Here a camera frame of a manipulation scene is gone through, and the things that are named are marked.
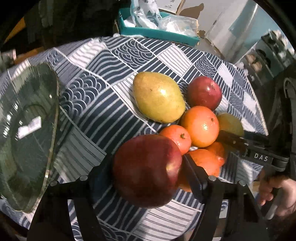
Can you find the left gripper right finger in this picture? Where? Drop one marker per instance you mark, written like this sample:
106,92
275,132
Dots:
244,220

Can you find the large orange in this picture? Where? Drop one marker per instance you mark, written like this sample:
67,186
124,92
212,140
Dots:
202,125

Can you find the person's right hand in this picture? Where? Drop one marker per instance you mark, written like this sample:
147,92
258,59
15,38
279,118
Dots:
287,185

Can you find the dark red apple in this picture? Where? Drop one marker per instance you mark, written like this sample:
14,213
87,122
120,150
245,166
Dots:
146,169

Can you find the white printed rice bag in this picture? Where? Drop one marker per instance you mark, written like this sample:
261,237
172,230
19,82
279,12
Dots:
145,13

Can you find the clear plastic bag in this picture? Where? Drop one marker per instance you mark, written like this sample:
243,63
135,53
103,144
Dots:
181,25

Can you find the pointed yellow-green pear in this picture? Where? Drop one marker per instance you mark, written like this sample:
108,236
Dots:
158,97

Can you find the small tangerine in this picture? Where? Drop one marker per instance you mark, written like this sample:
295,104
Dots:
179,135

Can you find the clear glass plate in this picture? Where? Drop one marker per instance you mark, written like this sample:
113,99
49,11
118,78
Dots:
29,119

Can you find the teal plastic bin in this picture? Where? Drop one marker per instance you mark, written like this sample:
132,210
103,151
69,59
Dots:
124,14

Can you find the shoe rack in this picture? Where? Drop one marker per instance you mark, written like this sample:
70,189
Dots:
267,58

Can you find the round yellow-green pear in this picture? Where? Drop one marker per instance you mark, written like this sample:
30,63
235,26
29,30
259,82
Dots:
230,123

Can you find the blue white patterned tablecloth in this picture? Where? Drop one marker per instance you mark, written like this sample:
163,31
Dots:
96,81

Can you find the small orange bottom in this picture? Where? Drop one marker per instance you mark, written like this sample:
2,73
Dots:
218,149

